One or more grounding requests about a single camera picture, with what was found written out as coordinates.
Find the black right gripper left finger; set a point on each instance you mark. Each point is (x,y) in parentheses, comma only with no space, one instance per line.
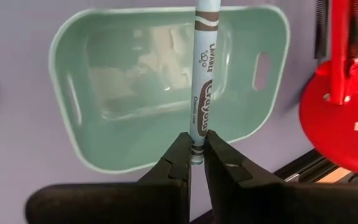
(154,202)

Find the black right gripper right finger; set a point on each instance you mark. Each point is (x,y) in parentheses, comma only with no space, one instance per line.
(259,202)

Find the teal plastic bin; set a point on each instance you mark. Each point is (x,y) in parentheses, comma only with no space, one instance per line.
(120,133)

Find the wooden table side board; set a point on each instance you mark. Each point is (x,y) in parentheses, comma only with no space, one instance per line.
(332,176)

